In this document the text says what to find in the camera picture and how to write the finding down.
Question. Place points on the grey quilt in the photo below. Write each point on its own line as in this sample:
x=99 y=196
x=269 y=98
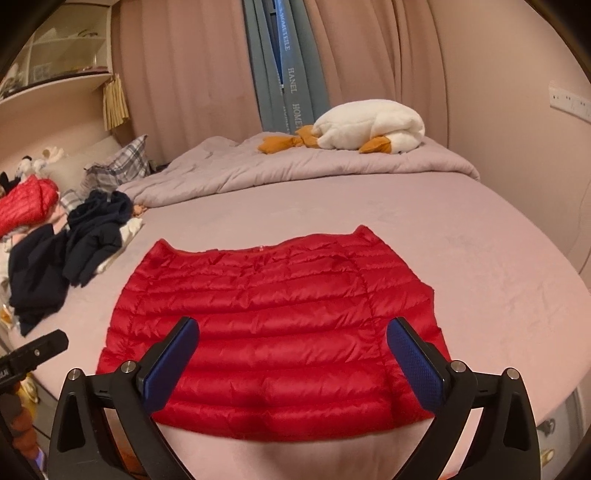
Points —
x=258 y=170

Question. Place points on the crumpled red down jacket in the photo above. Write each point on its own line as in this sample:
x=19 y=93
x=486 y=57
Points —
x=25 y=203

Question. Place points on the pink curtain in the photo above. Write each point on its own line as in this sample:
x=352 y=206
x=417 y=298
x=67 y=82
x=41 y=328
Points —
x=184 y=69

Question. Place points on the person's left hand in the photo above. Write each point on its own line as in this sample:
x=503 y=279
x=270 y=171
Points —
x=24 y=429

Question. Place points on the white wall socket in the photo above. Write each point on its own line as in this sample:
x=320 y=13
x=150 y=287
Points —
x=570 y=99

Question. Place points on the small orange toy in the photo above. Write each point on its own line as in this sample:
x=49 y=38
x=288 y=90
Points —
x=139 y=210

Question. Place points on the small white plush toy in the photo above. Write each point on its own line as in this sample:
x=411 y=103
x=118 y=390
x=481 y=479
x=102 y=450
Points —
x=51 y=154

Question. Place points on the plaid pillow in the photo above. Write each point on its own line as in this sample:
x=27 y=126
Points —
x=127 y=159

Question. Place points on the bed with pink sheet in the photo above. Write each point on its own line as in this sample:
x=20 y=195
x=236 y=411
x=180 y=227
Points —
x=461 y=277

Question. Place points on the red down jacket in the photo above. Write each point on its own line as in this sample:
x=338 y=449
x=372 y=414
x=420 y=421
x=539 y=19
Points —
x=277 y=314
x=25 y=203

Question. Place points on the black and white plush toy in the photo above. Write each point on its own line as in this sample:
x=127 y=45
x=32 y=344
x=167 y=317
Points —
x=27 y=167

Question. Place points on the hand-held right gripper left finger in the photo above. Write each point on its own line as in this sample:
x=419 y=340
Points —
x=171 y=364

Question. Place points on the navy hooded garment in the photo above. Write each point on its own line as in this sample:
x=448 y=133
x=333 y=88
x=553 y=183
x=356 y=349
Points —
x=94 y=230

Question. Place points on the black garment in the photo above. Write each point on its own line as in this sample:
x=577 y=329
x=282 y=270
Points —
x=34 y=277

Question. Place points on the white goose plush toy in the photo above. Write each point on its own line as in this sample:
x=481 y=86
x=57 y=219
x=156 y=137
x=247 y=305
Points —
x=369 y=127

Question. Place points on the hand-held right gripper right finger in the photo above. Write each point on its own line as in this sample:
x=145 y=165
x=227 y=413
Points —
x=415 y=364

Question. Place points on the blue curtain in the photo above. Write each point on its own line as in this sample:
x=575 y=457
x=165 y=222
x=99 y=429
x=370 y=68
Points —
x=281 y=60

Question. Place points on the cream cloth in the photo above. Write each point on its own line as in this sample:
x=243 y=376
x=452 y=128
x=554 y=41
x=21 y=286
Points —
x=131 y=230

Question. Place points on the wall shelf cabinet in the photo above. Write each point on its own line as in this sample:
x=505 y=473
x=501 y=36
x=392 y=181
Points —
x=60 y=50

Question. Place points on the yellow tasselled cloth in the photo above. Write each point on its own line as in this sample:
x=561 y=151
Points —
x=115 y=104

